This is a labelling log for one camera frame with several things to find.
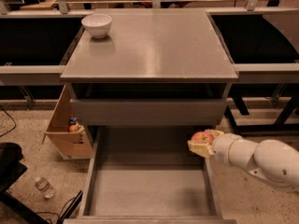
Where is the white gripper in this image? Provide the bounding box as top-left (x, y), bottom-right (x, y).
top-left (188, 129), bottom-right (246, 166)

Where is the red apple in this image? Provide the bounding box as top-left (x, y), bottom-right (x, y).
top-left (192, 132), bottom-right (213, 144)

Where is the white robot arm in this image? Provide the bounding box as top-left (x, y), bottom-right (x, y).
top-left (187, 130), bottom-right (299, 192)

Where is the grey drawer cabinet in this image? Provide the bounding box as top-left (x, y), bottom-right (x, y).
top-left (60, 7), bottom-right (239, 224)

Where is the open grey middle drawer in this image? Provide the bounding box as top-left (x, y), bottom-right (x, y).
top-left (64, 127), bottom-right (237, 224)

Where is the closed grey top drawer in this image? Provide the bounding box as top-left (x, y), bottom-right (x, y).
top-left (70, 99), bottom-right (227, 126)

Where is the black table leg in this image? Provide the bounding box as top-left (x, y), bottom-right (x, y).
top-left (224, 106), bottom-right (239, 134)

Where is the orange fruit in box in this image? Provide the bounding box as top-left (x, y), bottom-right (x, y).
top-left (68, 124), bottom-right (78, 133)

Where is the cardboard box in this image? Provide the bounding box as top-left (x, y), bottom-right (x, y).
top-left (45, 87), bottom-right (93, 160)

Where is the white ceramic bowl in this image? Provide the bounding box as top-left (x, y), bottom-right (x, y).
top-left (81, 14), bottom-right (112, 38)

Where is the clear plastic water bottle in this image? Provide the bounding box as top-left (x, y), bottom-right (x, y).
top-left (35, 176), bottom-right (55, 199)

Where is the black chair base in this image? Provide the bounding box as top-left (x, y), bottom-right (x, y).
top-left (0, 142), bottom-right (49, 224)

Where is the black floor cable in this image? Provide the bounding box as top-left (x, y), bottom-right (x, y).
top-left (0, 105), bottom-right (17, 138)

